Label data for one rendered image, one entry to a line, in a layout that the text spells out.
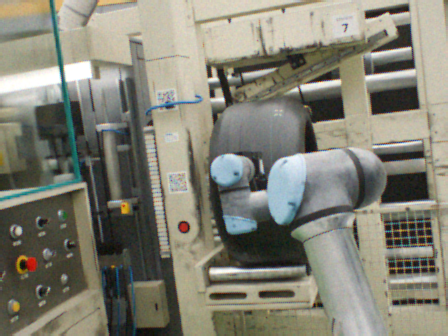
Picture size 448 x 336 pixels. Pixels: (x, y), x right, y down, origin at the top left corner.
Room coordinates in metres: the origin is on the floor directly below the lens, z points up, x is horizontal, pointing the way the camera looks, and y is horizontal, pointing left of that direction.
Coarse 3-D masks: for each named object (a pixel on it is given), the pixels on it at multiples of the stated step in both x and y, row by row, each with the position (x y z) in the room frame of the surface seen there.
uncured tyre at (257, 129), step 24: (240, 120) 1.78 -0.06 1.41; (264, 120) 1.74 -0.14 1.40; (288, 120) 1.73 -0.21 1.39; (216, 144) 1.75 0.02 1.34; (240, 144) 1.71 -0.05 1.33; (264, 144) 1.68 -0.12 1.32; (288, 144) 1.68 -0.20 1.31; (312, 144) 2.06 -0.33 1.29; (264, 168) 1.66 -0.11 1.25; (216, 192) 1.71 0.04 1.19; (216, 216) 1.73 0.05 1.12; (240, 240) 1.72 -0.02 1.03; (264, 240) 1.70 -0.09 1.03; (288, 240) 1.68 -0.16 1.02
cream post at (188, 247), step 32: (160, 0) 1.94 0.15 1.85; (160, 32) 1.94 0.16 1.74; (160, 64) 1.95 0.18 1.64; (192, 96) 2.02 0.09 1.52; (160, 128) 1.96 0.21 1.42; (192, 128) 1.97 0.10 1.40; (160, 160) 1.96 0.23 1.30; (192, 160) 1.93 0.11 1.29; (192, 192) 1.93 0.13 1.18; (192, 224) 1.94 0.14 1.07; (192, 256) 1.94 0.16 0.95; (192, 288) 1.95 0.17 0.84; (192, 320) 1.95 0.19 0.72
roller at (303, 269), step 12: (264, 264) 1.81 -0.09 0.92; (276, 264) 1.80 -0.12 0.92; (288, 264) 1.78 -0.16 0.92; (300, 264) 1.77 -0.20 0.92; (216, 276) 1.84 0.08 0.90; (228, 276) 1.83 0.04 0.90; (240, 276) 1.81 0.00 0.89; (252, 276) 1.80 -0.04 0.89; (264, 276) 1.79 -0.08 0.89; (276, 276) 1.78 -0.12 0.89; (288, 276) 1.78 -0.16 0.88; (300, 276) 1.77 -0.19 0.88
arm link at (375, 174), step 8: (360, 152) 0.99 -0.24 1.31; (368, 152) 1.00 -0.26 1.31; (360, 160) 0.97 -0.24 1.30; (368, 160) 0.97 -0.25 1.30; (376, 160) 0.99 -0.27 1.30; (368, 168) 0.96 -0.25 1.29; (376, 168) 0.98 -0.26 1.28; (384, 168) 1.01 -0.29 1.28; (368, 176) 0.96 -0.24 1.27; (376, 176) 0.97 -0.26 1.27; (384, 176) 0.99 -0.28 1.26; (368, 184) 0.96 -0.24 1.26; (376, 184) 0.97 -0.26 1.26; (384, 184) 1.00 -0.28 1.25; (368, 192) 0.96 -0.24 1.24; (376, 192) 0.98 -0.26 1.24; (368, 200) 0.98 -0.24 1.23; (376, 200) 1.02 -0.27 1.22; (360, 208) 1.00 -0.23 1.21
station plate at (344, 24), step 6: (354, 12) 2.01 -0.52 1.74; (336, 18) 2.03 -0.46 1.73; (342, 18) 2.02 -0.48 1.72; (348, 18) 2.02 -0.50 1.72; (354, 18) 2.01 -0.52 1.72; (336, 24) 2.03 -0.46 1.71; (342, 24) 2.02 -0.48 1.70; (348, 24) 2.02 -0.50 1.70; (354, 24) 2.01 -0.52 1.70; (336, 30) 2.03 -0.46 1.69; (342, 30) 2.02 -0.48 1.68; (348, 30) 2.02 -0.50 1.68; (354, 30) 2.01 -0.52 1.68; (336, 36) 2.03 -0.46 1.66
